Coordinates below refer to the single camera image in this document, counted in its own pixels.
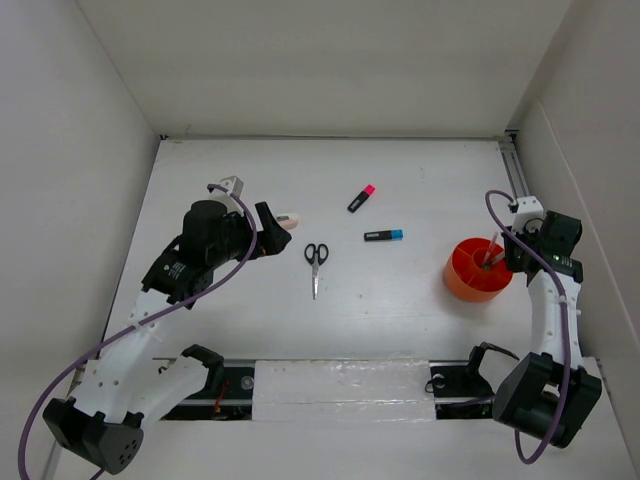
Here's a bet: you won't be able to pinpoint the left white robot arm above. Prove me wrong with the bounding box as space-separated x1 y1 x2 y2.
43 200 291 475

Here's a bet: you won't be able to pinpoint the pink black highlighter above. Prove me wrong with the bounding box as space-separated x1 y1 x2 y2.
347 184 376 213

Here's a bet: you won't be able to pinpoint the orange round organizer container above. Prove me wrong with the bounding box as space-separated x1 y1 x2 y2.
443 238 513 303

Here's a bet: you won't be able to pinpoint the black front mounting rail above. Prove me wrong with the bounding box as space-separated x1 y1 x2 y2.
166 355 493 424

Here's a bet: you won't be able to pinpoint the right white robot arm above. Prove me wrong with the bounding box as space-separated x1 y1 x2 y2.
450 199 602 448

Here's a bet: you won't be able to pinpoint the pink white stapler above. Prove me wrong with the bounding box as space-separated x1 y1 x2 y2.
275 213 299 230

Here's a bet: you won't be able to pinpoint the blue black highlighter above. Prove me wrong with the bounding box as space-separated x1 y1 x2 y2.
363 229 404 242

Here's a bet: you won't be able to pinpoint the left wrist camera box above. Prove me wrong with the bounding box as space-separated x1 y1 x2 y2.
207 176 244 213

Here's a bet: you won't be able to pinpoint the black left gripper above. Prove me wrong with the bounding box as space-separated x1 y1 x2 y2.
208 202 289 268

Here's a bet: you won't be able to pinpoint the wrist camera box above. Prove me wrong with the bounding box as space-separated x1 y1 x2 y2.
207 176 244 213
509 196 545 234

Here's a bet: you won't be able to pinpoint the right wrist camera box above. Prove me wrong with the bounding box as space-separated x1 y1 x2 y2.
509 196 545 234

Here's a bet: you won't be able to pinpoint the black handled scissors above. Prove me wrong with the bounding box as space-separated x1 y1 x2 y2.
304 243 329 300

